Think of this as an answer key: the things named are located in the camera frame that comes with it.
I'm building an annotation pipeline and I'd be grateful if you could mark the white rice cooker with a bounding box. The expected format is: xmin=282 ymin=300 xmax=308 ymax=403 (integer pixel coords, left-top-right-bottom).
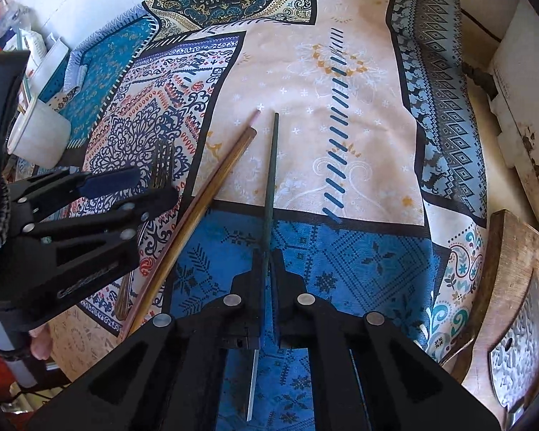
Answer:
xmin=487 ymin=0 xmax=539 ymax=235

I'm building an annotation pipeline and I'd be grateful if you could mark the wooden cutting board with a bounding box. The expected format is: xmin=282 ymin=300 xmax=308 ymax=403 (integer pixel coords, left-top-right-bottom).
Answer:
xmin=449 ymin=209 xmax=539 ymax=414

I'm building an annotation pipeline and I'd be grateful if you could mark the brown wooden chopstick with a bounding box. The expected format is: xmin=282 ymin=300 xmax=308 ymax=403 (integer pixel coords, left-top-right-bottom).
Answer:
xmin=124 ymin=128 xmax=258 ymax=340

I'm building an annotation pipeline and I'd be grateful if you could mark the golden handled fork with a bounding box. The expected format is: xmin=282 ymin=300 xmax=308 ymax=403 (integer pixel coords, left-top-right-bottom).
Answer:
xmin=113 ymin=136 xmax=177 ymax=320

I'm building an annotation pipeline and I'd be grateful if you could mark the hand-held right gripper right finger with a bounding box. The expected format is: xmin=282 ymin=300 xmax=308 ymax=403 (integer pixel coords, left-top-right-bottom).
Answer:
xmin=269 ymin=249 xmax=502 ymax=431

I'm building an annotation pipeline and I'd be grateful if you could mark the red garment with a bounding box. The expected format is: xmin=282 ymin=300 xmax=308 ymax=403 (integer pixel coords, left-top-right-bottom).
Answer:
xmin=0 ymin=348 xmax=30 ymax=398

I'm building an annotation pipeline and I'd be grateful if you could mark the printed white bag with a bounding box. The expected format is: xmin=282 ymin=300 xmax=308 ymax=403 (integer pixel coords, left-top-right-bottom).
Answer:
xmin=0 ymin=2 xmax=71 ymax=100

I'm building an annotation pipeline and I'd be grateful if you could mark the patterned blue beige mat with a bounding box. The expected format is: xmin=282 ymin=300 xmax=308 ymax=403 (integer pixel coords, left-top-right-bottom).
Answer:
xmin=18 ymin=0 xmax=494 ymax=431

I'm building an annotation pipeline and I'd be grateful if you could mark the dark green silver chopstick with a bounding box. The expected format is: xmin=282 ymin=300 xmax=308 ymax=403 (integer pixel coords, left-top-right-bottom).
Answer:
xmin=246 ymin=112 xmax=282 ymax=423

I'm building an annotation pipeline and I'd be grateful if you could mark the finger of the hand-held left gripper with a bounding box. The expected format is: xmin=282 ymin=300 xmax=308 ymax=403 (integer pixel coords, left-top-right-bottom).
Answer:
xmin=9 ymin=186 xmax=181 ymax=271
xmin=8 ymin=166 xmax=143 ymax=217

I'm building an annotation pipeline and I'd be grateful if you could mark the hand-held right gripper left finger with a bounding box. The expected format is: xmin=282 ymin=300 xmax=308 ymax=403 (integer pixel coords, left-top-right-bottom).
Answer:
xmin=27 ymin=249 xmax=267 ymax=431

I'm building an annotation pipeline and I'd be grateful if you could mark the white plastic cup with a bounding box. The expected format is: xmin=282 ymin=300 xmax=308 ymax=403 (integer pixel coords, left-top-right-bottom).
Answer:
xmin=6 ymin=98 xmax=73 ymax=168

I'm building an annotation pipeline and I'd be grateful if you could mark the person's left hand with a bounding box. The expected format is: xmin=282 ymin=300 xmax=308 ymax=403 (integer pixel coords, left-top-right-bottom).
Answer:
xmin=0 ymin=316 xmax=55 ymax=362

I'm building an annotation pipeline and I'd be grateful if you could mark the hammered steel cleaver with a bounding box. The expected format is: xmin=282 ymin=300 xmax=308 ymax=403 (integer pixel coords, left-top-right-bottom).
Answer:
xmin=488 ymin=268 xmax=539 ymax=414

